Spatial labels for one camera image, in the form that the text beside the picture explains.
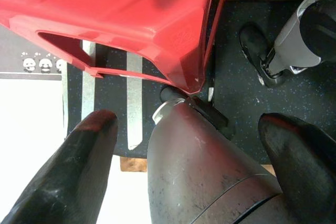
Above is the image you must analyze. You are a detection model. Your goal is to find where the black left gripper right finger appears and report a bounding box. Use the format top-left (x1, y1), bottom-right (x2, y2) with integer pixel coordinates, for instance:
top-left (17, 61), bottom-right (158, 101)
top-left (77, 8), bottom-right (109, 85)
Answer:
top-left (258, 112), bottom-right (336, 224)

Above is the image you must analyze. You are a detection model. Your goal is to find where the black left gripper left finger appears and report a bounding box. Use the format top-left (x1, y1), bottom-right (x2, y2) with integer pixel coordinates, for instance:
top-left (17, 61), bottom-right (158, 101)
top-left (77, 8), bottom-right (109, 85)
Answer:
top-left (0, 109), bottom-right (119, 224)

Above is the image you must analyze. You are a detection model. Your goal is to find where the grey tape strip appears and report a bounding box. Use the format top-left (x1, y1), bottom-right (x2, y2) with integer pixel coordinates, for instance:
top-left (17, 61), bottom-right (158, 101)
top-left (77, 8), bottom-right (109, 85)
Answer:
top-left (80, 40), bottom-right (97, 123)
top-left (125, 50), bottom-right (144, 151)

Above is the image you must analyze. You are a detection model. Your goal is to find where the black speckled floor mat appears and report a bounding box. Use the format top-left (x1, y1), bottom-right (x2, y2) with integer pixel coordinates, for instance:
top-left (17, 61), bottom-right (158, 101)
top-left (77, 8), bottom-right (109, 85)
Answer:
top-left (61, 0), bottom-right (336, 166)

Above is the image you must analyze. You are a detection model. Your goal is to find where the black robot left foot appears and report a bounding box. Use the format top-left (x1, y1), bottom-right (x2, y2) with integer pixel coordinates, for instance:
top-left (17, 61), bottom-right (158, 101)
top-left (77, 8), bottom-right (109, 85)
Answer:
top-left (160, 85), bottom-right (237, 141)

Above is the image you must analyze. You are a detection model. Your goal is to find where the black robot foot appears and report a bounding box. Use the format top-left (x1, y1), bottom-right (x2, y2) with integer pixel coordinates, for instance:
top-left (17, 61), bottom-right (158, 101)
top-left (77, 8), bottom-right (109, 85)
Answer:
top-left (160, 85), bottom-right (237, 141)
top-left (238, 22), bottom-right (287, 88)

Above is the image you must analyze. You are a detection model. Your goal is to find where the silver robot right leg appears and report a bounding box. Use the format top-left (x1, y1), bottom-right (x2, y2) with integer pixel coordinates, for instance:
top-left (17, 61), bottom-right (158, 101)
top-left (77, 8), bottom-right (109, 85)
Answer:
top-left (259, 0), bottom-right (336, 76)

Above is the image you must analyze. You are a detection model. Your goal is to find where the black robot right foot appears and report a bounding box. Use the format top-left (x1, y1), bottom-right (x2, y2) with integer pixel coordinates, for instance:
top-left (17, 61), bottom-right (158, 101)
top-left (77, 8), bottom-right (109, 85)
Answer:
top-left (238, 22), bottom-right (287, 88)

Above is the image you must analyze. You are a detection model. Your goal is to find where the grey panda print mat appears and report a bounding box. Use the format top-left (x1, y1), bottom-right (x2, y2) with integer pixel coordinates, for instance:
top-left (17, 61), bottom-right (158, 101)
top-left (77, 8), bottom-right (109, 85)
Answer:
top-left (0, 26), bottom-right (68, 81)

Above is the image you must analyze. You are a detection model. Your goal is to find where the red plastic laundry basket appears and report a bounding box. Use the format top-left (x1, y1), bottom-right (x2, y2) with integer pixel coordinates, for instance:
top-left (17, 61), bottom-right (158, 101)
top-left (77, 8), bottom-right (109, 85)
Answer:
top-left (0, 0), bottom-right (230, 96)

